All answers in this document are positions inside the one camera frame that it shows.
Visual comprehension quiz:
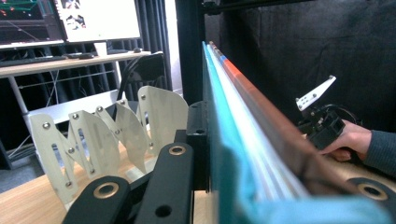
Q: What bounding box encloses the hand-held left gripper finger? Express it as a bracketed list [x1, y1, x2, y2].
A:
[173, 100, 210, 191]

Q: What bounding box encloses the colourful picture book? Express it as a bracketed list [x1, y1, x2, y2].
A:
[201, 40, 396, 224]

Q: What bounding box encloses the white folding book rack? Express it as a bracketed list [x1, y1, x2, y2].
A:
[28, 85, 190, 205]

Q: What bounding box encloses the black cloth drape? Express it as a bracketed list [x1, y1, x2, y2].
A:
[204, 0, 396, 133]

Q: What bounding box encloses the black folding chair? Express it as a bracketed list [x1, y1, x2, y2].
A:
[115, 51, 167, 111]

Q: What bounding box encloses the dark pleated curtain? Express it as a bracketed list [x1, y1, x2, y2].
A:
[134, 0, 174, 91]

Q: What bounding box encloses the white paper cup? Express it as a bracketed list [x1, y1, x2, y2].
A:
[92, 41, 108, 57]

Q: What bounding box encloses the bright white monitor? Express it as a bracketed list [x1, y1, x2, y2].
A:
[53, 0, 142, 44]

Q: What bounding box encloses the white-framed desk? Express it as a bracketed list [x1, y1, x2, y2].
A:
[0, 50, 152, 132]

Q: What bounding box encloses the black keyboard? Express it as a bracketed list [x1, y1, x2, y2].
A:
[0, 54, 68, 68]

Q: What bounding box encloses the dark monitor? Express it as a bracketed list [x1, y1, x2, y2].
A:
[0, 0, 68, 51]

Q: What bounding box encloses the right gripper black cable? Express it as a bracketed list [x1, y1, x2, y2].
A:
[320, 103, 362, 126]

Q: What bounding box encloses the black metal frame stand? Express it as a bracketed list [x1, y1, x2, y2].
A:
[174, 0, 316, 106]

